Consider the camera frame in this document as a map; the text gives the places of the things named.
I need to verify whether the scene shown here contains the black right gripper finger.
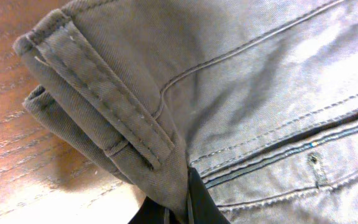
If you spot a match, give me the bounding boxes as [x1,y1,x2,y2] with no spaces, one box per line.
[129,167,230,224]

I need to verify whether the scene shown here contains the grey shorts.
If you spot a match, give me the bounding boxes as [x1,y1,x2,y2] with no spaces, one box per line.
[13,0,358,223]

